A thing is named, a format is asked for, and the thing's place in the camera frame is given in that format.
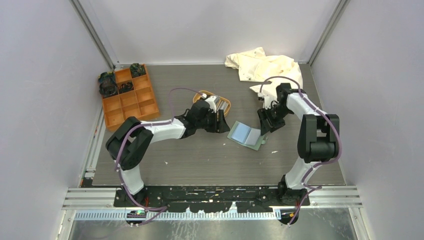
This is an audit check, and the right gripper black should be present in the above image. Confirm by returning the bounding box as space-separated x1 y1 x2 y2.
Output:
256 105 291 136

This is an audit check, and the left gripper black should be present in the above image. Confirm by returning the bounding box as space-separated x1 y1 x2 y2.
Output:
196 108 230 133

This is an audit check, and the green card holder wallet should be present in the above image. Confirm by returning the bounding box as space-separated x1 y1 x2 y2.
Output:
227 121 268 151

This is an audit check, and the tan oval card tray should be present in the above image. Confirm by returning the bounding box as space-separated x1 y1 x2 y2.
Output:
192 90 231 117

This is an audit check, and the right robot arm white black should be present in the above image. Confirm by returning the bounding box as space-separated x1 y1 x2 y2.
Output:
257 83 340 206

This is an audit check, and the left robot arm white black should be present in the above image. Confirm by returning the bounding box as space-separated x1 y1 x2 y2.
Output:
105 100 230 207

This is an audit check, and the stack of credit cards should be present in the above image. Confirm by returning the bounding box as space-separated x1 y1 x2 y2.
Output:
217 97 230 112

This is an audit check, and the cream crumpled cloth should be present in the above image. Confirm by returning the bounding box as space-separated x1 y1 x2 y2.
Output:
224 47 303 97

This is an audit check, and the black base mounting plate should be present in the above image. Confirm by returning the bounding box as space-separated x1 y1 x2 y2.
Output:
113 184 310 213

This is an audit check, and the orange compartment organizer tray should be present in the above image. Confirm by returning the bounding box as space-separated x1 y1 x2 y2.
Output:
98 63 160 132

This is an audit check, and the dark bundle top compartment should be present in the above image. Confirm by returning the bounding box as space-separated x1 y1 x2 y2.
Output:
129 63 146 78

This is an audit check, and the dark bundle outside tray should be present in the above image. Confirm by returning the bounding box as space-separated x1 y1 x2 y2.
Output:
97 71 116 84

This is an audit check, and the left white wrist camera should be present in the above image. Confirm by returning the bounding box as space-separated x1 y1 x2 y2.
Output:
200 93 221 113

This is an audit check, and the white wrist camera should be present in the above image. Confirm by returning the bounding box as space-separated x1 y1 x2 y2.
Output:
257 90 278 110
200 93 221 113

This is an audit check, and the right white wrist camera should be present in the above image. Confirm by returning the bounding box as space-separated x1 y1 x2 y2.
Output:
257 90 278 110

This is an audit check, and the black cable bundle middle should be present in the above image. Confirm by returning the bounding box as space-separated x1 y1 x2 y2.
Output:
118 81 134 94

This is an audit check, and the black cable bundle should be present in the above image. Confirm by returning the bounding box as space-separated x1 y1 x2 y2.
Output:
99 80 119 98
118 81 134 94

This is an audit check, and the black cable bundle left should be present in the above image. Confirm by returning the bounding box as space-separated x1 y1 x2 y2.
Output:
99 80 119 98

